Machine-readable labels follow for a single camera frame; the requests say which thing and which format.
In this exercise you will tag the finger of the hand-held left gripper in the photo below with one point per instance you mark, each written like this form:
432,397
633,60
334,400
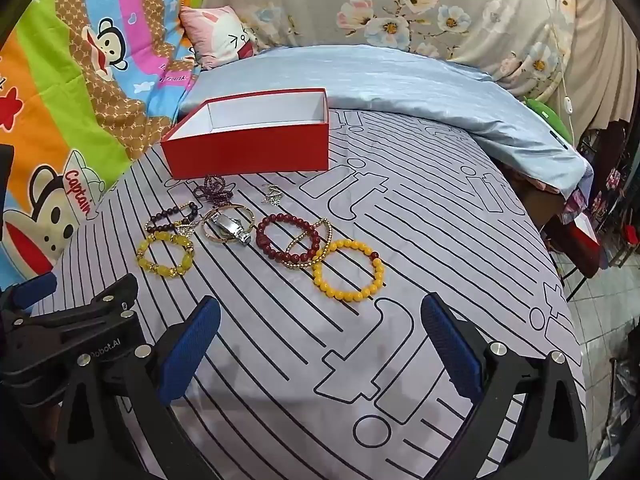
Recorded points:
117,292
35,286

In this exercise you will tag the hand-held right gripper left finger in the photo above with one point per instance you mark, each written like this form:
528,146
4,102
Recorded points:
187,355

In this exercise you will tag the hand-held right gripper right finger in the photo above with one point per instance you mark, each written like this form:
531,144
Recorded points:
450,347

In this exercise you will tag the gold bangle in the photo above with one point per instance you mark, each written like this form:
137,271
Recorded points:
207,232

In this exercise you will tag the silver wristwatch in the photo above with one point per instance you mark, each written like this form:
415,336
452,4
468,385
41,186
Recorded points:
232,227

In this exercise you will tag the red cardboard box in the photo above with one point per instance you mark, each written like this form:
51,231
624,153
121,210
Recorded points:
250,152

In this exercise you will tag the lilac black-lined bed sheet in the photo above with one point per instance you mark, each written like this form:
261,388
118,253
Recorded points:
300,360

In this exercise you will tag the small red box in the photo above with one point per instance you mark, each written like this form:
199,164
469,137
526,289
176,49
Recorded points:
582,245

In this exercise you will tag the colourful cartoon monkey blanket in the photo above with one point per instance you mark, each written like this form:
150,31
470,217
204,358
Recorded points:
75,110

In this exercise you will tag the dark cluttered rack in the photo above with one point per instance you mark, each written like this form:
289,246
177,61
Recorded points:
615,170

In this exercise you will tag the green plastic object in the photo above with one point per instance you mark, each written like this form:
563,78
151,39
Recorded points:
550,112

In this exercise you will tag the light blue quilt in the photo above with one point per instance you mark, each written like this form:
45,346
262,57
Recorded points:
400,85

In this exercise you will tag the pink cartoon pillow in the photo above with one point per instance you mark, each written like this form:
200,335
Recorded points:
210,35

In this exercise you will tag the beige curtain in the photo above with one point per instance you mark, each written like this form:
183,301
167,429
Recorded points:
600,60

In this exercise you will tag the grey floral blanket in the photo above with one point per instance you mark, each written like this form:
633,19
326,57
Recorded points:
375,0

